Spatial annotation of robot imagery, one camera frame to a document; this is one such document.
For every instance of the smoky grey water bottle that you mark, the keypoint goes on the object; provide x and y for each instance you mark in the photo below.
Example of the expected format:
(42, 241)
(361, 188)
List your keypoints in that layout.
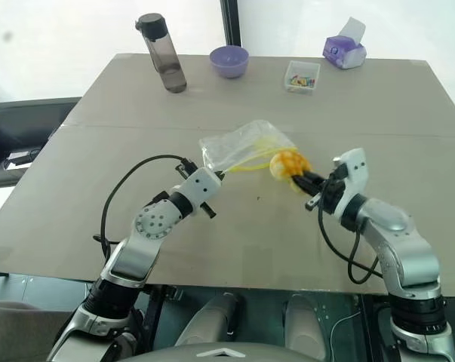
(166, 56)

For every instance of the black side desk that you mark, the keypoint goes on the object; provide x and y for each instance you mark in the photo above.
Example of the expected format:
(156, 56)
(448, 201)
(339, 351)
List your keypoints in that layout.
(19, 128)

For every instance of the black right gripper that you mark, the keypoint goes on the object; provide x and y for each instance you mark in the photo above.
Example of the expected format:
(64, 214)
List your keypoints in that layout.
(331, 188)

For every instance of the purple tissue pack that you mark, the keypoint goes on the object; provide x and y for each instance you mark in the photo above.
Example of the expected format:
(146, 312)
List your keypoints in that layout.
(342, 51)

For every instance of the grey robot torso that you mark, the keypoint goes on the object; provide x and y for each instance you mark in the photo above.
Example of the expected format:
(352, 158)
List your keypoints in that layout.
(219, 353)

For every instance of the grey left robot leg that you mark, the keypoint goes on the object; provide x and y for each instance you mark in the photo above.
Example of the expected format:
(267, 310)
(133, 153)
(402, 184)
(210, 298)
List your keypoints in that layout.
(212, 320)

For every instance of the purple plastic bowl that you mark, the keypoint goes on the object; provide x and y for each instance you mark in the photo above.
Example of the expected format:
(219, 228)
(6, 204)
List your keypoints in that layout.
(229, 62)

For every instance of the grey chair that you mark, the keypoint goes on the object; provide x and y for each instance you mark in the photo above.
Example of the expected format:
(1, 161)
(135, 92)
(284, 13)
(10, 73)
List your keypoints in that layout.
(19, 328)

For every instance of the clear plastic zip bag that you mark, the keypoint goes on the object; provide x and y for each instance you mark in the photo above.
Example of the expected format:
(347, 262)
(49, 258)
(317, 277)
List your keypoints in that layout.
(246, 145)

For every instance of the grey robot leg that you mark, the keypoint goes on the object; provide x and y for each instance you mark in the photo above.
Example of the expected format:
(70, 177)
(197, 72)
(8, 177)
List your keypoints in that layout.
(212, 320)
(304, 324)

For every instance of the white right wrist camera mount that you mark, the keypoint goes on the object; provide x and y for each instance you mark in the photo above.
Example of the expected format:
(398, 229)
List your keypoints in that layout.
(354, 177)

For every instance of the orange snack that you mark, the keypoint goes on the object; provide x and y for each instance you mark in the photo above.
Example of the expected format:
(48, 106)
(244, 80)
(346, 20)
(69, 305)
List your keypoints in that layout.
(285, 166)

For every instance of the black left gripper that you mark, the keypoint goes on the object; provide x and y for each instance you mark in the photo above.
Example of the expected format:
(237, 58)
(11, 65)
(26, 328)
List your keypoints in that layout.
(185, 168)

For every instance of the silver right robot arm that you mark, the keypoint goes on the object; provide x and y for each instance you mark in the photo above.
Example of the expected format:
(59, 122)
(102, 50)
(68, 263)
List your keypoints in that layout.
(404, 249)

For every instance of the clear box of colourful clips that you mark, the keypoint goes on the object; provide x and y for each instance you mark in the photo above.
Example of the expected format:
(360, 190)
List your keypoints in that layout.
(302, 78)

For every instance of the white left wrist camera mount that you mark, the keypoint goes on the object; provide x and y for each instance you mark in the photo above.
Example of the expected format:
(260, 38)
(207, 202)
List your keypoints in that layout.
(200, 185)

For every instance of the dark window pillar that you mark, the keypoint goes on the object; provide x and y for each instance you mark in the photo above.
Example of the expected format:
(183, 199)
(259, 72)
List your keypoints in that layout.
(231, 22)

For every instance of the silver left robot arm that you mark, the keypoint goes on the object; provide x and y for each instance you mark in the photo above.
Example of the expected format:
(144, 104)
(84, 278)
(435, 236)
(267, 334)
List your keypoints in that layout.
(136, 250)

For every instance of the grey right robot leg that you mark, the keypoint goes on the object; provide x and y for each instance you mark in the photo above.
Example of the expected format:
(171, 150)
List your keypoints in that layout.
(304, 324)

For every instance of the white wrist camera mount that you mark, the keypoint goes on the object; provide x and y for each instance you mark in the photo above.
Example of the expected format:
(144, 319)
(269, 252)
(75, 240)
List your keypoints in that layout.
(200, 185)
(354, 177)

